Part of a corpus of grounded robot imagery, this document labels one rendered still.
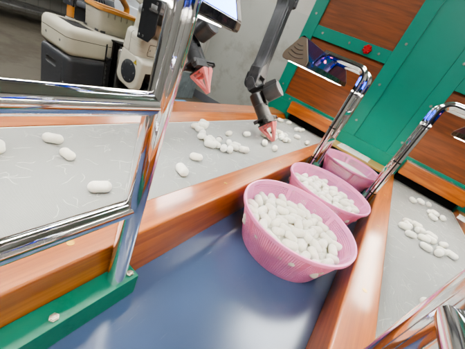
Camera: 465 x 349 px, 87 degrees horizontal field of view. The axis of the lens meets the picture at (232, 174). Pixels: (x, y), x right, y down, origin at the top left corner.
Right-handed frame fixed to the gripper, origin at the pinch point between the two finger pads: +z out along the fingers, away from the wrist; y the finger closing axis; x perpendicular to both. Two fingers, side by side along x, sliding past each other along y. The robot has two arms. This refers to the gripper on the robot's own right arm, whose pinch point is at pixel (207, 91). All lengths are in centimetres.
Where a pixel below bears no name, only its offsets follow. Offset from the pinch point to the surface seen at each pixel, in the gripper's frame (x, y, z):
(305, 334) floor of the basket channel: -26, -32, 58
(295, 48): -28.7, 8.2, 0.1
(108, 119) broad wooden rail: 9.3, -31.4, 5.5
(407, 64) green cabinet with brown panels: -55, 87, 6
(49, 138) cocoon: 3.7, -47.2, 11.0
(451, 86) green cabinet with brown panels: -67, 86, 24
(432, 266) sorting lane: -44, 10, 69
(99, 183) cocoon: -7, -46, 23
